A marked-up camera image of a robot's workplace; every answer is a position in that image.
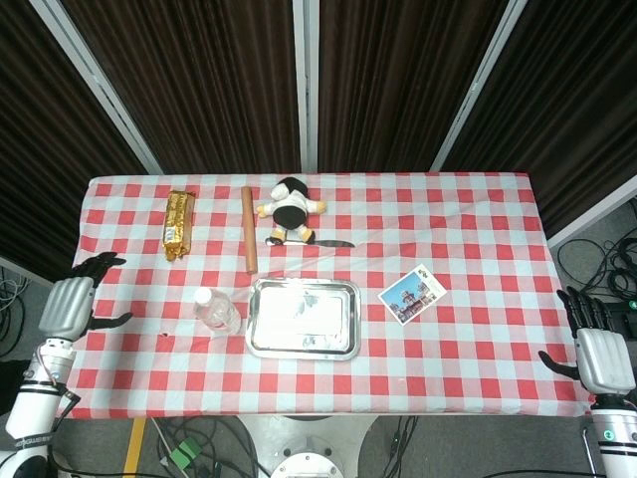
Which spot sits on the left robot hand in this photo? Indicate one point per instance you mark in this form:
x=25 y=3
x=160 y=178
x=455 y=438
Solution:
x=67 y=306

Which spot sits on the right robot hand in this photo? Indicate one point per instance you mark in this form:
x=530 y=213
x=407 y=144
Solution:
x=599 y=356

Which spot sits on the transparent plastic bottle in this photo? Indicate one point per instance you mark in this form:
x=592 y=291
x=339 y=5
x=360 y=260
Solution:
x=217 y=312

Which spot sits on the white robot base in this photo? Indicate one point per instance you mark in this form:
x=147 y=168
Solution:
x=304 y=448

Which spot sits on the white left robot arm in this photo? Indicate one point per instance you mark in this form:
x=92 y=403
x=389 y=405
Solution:
x=35 y=403

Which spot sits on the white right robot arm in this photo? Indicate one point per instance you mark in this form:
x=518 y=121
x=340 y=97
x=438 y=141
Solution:
x=614 y=433

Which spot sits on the stainless steel tray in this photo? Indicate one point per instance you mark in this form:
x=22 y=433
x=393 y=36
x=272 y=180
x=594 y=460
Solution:
x=303 y=319

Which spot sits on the gold foil snack package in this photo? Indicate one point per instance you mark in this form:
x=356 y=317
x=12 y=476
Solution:
x=178 y=225

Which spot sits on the yellow floor tape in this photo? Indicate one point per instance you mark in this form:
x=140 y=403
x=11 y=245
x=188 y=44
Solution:
x=134 y=447

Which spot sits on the green connector plug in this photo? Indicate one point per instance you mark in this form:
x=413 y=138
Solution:
x=185 y=450

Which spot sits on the wooden rolling pin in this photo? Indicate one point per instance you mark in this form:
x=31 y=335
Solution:
x=248 y=230

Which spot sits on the building photo postcard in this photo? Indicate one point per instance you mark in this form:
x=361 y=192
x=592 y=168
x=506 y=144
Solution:
x=411 y=293

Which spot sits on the red white checkered tablecloth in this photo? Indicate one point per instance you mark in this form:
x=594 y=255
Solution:
x=398 y=348

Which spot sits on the black and white plush toy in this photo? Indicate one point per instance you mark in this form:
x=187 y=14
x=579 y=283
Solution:
x=291 y=208

